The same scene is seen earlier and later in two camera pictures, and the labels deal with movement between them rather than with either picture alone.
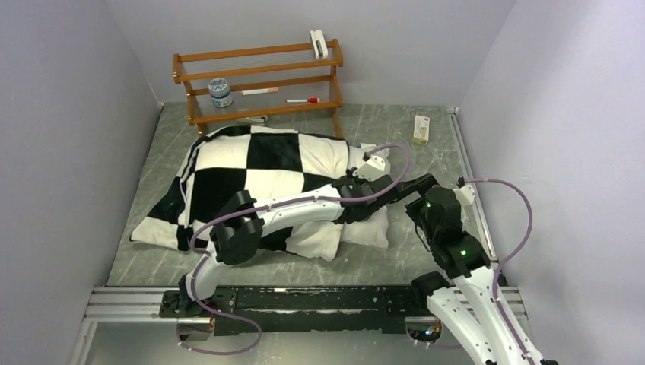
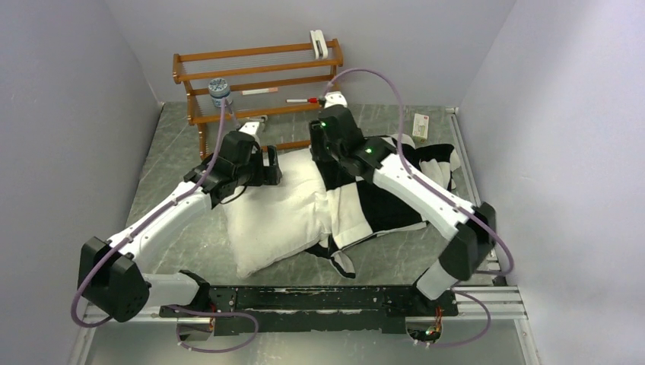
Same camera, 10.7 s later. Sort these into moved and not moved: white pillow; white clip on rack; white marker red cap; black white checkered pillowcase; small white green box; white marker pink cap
Moved: white pillow; black white checkered pillowcase
Not moved: white marker pink cap; white clip on rack; white marker red cap; small white green box
